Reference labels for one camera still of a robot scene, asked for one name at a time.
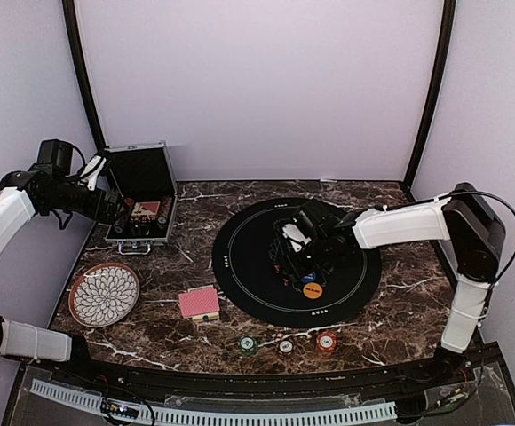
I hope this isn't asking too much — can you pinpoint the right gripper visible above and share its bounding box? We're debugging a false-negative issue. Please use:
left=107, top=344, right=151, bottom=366
left=279, top=235, right=332, bottom=282

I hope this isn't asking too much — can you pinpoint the orange big blind button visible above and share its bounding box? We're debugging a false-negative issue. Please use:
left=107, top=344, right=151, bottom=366
left=303, top=282, right=323, bottom=300

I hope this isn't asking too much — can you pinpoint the red 5 chip stack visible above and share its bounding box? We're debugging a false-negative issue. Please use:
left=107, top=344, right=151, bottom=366
left=316, top=332, right=337, bottom=357

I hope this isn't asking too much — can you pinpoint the black orange 100 chip stack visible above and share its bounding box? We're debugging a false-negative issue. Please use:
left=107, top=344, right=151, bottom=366
left=277, top=339, right=294, bottom=356

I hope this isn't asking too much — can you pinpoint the blue small blind button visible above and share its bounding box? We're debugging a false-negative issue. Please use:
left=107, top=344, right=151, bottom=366
left=300, top=272, right=317, bottom=283

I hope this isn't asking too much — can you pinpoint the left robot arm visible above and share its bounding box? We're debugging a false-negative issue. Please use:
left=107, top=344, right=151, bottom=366
left=0, top=171, right=128, bottom=387

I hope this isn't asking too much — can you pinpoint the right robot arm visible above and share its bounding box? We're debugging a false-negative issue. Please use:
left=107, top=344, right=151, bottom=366
left=274, top=183, right=505, bottom=385

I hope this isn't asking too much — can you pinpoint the orange chip roll in case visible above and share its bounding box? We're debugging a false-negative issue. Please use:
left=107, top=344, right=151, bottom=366
left=123, top=198, right=135, bottom=213

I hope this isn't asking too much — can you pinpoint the purple chip roll in case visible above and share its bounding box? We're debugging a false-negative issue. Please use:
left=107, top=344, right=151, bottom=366
left=112, top=217, right=127, bottom=234

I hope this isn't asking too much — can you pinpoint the red card box in case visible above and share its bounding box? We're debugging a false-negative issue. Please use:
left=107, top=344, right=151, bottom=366
left=130, top=201, right=161, bottom=223

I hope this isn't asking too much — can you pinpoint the aluminium poker chip case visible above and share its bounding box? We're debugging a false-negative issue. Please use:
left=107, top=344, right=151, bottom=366
left=106, top=141, right=178, bottom=256

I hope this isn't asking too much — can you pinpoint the brown chip roll in case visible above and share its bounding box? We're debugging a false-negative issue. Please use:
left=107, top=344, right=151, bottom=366
left=156, top=196, right=173, bottom=229

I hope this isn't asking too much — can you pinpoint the black round poker mat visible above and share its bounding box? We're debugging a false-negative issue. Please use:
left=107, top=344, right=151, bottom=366
left=212, top=198, right=382, bottom=328

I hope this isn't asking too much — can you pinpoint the floral ceramic plate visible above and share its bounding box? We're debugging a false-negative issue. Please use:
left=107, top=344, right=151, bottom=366
left=68, top=263, right=140, bottom=328

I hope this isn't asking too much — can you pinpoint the green 20 chip stack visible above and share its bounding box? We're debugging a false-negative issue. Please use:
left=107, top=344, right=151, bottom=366
left=238, top=335, right=258, bottom=356

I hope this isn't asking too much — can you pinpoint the gold blue card box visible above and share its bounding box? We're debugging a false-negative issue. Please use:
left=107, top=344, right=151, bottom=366
left=191, top=312, right=219, bottom=323

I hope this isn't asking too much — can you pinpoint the red-backed card deck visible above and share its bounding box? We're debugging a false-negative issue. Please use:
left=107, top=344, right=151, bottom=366
left=178, top=286, right=220, bottom=319

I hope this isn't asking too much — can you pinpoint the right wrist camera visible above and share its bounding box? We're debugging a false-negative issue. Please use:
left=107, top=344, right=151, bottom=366
left=281, top=223, right=311, bottom=253

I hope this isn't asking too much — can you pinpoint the white slotted cable duct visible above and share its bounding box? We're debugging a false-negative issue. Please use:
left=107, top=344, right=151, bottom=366
left=29, top=379, right=397, bottom=426

